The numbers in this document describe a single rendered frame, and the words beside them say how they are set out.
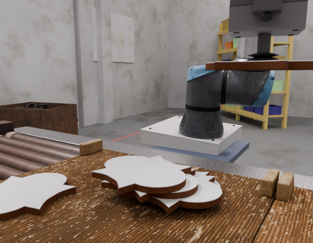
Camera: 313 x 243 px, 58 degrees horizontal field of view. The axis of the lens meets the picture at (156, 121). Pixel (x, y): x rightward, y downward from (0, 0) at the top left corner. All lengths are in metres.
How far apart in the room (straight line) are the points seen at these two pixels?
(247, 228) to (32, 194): 0.30
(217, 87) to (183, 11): 8.05
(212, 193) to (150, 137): 0.59
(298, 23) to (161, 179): 0.25
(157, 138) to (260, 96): 0.35
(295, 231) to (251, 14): 0.26
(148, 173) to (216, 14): 8.14
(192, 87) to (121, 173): 0.54
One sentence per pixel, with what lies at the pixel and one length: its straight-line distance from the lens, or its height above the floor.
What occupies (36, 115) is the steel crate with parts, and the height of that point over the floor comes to 0.58.
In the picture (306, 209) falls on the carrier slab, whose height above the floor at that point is 0.94.
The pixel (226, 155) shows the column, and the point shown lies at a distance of 0.89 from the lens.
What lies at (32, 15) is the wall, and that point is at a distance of 5.35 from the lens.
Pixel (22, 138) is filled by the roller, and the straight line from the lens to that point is 0.98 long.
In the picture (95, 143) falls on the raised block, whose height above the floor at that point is 0.96.
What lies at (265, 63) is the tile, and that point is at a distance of 0.34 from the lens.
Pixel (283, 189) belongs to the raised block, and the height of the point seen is 0.95.
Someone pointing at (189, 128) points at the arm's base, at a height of 0.94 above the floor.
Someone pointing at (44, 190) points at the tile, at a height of 0.95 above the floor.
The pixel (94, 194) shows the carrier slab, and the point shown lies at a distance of 0.45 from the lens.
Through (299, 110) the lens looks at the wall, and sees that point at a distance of 7.94.
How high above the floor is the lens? 1.12
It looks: 10 degrees down
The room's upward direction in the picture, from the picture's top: straight up
